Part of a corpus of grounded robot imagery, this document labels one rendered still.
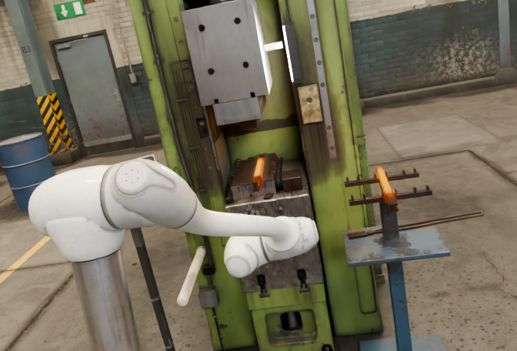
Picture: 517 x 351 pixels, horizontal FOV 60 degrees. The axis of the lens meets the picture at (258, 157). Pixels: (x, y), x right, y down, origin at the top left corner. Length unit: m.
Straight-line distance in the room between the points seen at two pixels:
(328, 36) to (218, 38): 0.49
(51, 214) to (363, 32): 7.23
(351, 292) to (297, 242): 1.19
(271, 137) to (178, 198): 1.61
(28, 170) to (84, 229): 5.45
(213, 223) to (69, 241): 0.33
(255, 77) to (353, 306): 1.30
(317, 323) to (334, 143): 0.87
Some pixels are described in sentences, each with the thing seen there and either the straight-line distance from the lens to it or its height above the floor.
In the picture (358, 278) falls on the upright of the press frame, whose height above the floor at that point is 0.34.
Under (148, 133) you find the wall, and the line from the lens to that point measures 8.45.
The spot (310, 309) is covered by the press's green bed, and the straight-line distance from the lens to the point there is 2.33.
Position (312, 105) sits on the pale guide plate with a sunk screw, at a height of 1.26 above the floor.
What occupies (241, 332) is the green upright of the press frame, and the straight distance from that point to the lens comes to 2.61.
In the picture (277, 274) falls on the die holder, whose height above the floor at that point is 0.54.
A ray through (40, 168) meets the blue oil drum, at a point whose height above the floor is 0.47.
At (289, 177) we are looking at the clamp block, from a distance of 2.03.
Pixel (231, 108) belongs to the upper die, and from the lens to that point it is 1.95.
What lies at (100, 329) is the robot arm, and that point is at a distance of 1.03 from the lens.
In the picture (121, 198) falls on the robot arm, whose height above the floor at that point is 1.39.
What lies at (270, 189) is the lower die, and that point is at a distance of 2.04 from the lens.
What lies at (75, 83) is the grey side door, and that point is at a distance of 8.79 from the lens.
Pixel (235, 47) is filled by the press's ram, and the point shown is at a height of 1.58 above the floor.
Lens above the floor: 1.63
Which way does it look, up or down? 15 degrees down
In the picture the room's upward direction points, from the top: 11 degrees counter-clockwise
